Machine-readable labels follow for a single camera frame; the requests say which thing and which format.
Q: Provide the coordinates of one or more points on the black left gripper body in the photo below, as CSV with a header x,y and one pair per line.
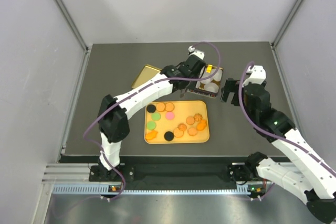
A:
x,y
191,85

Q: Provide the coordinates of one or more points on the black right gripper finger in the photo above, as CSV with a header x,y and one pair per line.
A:
x,y
230,86
235,99

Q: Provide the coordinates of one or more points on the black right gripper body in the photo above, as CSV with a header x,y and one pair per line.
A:
x,y
248,109

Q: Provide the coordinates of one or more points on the square cookie tin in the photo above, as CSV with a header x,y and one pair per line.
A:
x,y
198,88

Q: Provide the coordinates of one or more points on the tan scalloped cookie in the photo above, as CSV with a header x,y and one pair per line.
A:
x,y
192,131

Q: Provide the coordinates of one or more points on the pink cookie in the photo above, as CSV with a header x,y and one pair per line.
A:
x,y
169,115

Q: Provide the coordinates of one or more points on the tan flower cookie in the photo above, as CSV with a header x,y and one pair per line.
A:
x,y
182,127

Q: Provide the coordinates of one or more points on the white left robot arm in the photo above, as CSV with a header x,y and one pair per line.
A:
x,y
114,126

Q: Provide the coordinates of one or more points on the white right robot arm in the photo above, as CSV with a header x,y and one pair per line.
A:
x,y
314,185

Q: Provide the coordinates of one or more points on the white paper cup centre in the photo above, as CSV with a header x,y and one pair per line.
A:
x,y
206,78

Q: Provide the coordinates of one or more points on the white paper cup top-right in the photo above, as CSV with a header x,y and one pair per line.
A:
x,y
217,74

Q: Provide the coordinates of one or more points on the white paper cup bottom-right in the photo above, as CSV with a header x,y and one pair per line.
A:
x,y
211,87

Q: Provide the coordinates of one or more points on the orange swirl cookie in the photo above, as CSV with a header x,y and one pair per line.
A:
x,y
198,117

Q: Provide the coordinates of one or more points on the gold tin lid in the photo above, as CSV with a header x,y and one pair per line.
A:
x,y
146,74

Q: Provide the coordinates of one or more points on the orange scalloped cookie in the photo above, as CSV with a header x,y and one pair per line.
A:
x,y
169,107

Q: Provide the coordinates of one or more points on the tan plain round cookie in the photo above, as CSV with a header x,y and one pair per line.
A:
x,y
190,120

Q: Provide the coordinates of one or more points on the orange round cookie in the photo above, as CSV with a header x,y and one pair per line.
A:
x,y
160,107

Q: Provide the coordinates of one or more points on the black sandwich cookie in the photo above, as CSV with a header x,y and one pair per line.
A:
x,y
151,108
169,136

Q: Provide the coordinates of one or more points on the yellow serving tray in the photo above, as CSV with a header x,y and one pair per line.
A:
x,y
182,110

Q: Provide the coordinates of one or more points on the green cookie upper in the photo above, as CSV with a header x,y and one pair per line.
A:
x,y
155,116

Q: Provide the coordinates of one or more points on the green cookie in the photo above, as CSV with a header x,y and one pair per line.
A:
x,y
151,125
155,116

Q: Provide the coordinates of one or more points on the tan dotted round cookie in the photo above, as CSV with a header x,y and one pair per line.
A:
x,y
178,133

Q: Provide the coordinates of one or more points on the green cookie lower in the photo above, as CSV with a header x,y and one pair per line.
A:
x,y
151,125

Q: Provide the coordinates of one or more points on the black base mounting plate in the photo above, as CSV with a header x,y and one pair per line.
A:
x,y
177,172

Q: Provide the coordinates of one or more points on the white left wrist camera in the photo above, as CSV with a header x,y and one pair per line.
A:
x,y
193,52

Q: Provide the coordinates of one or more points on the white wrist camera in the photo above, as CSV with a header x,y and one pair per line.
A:
x,y
254,74
193,52

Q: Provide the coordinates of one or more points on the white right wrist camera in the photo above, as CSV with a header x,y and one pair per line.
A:
x,y
254,74

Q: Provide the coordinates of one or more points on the slotted cable duct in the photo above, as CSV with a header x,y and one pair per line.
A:
x,y
104,189

